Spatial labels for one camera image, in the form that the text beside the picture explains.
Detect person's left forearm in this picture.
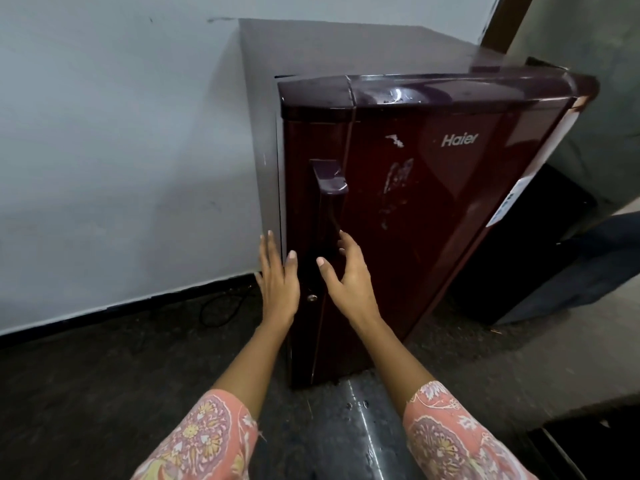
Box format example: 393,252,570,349
212,319,296,421

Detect pink floral sleeve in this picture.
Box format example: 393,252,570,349
403,380,539,480
131,389,260,480

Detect black cable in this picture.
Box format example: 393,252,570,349
199,287,256,329

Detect maroon Haier fridge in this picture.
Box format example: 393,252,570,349
238,18,601,391

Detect brown wooden door frame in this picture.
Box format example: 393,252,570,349
479,0,536,54

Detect person's left hand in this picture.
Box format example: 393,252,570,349
253,230,301,331

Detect person's right hand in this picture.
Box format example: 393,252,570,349
315,230,383,331

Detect person's right forearm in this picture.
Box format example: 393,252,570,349
353,314,436,415

